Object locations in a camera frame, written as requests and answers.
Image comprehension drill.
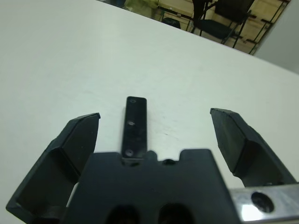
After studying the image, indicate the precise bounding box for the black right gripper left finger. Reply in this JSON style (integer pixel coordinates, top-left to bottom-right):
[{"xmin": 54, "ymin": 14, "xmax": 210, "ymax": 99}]
[{"xmin": 6, "ymin": 113, "xmax": 101, "ymax": 219}]

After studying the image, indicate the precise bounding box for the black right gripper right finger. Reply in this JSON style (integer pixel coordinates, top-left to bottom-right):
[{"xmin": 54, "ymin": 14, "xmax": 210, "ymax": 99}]
[{"xmin": 209, "ymin": 107, "xmax": 299, "ymax": 187}]

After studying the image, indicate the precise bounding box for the slim black camera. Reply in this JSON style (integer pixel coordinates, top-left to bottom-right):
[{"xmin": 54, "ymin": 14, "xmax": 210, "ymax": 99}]
[{"xmin": 121, "ymin": 96, "xmax": 148, "ymax": 164}]

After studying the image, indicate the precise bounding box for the plywood shipping crate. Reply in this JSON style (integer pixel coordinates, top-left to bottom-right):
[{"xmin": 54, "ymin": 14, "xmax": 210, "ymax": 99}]
[{"xmin": 238, "ymin": 9, "xmax": 280, "ymax": 56}]

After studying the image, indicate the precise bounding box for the black mesh office chair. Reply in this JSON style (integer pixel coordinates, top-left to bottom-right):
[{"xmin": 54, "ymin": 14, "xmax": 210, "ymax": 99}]
[{"xmin": 190, "ymin": 0, "xmax": 256, "ymax": 49}]

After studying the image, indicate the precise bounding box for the black waste bin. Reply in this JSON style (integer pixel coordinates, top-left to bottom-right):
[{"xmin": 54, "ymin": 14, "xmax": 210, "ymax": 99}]
[{"xmin": 162, "ymin": 17, "xmax": 182, "ymax": 30}]

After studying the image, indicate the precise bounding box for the yellowish plastic bag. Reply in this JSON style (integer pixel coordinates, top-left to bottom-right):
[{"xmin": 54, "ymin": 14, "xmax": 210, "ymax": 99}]
[{"xmin": 125, "ymin": 0, "xmax": 162, "ymax": 14}]

